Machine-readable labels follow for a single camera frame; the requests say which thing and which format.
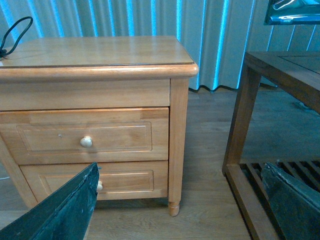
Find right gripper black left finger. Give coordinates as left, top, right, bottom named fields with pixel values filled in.
left=0, top=162, right=100, bottom=240

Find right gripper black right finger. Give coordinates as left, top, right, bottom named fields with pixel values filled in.
left=261, top=163, right=320, bottom=240

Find wooden drawer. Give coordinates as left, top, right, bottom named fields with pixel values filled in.
left=21, top=160, right=168, bottom=202
left=0, top=107, right=169, bottom=165

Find white charger with black cable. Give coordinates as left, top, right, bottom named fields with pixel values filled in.
left=0, top=16, right=34, bottom=61

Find light wooden nightstand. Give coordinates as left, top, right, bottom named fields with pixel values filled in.
left=0, top=36, right=198, bottom=216

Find dark wooden side table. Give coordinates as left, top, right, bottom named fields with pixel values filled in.
left=222, top=51, right=320, bottom=240

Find pale pleated curtain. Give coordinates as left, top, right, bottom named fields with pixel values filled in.
left=0, top=0, right=320, bottom=91

